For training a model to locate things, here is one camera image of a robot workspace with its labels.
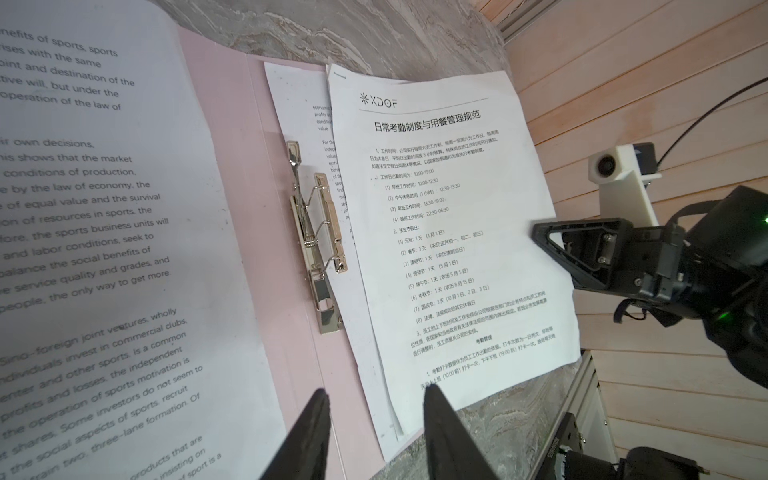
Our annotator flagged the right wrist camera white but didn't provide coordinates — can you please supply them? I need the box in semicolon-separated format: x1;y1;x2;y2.
588;142;661;228

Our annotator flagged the printed paper sheet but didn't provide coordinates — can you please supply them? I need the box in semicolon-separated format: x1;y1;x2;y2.
265;63;408;461
328;65;580;434
1;1;285;479

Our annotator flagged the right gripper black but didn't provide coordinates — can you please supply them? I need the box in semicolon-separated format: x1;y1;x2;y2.
532;185;767;386

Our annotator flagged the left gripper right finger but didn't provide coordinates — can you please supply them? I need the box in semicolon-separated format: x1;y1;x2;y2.
423;384;497;480

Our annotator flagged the pink folder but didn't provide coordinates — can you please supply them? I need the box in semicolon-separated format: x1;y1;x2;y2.
180;30;412;479

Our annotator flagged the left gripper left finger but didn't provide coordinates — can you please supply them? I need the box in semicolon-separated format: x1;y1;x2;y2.
261;388;331;480

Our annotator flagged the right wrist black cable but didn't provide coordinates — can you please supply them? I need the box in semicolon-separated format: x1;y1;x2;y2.
655;76;768;172

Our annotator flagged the right aluminium frame post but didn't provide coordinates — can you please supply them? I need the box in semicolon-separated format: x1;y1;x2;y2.
497;0;560;44

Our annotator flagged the silver folder clip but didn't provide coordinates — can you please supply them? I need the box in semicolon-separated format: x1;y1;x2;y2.
286;140;348;334

